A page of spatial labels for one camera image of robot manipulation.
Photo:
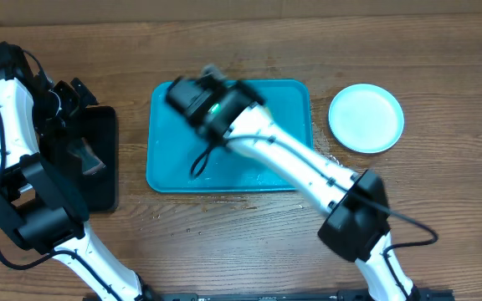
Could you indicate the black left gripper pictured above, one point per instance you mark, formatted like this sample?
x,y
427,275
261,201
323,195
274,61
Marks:
x,y
74,102

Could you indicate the grey-green sponge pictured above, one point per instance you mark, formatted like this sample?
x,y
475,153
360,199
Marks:
x,y
90,162

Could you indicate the light blue plate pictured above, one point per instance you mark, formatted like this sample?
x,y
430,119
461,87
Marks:
x,y
366,118

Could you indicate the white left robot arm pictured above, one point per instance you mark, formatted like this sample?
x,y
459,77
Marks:
x,y
40,209

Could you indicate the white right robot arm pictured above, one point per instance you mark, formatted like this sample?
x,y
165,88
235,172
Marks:
x,y
355,206

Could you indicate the black tray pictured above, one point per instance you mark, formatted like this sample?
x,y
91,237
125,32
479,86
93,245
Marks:
x,y
99,126

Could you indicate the teal tray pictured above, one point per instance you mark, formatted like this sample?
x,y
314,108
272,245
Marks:
x,y
173,145

